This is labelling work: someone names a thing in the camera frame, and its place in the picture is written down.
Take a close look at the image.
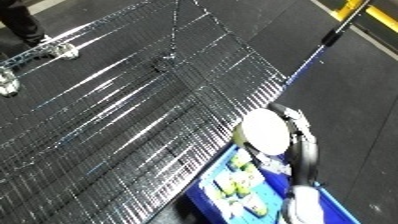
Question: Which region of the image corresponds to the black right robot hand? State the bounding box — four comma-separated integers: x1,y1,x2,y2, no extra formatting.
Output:
264,102,322,188

